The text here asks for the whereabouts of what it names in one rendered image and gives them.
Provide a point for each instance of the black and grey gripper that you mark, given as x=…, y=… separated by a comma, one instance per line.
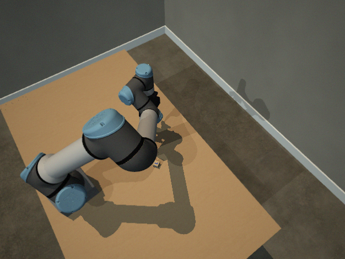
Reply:
x=154, y=99

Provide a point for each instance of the tan letter block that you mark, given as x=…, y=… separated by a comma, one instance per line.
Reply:
x=156, y=164

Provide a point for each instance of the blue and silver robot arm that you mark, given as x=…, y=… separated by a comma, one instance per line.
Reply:
x=106, y=135

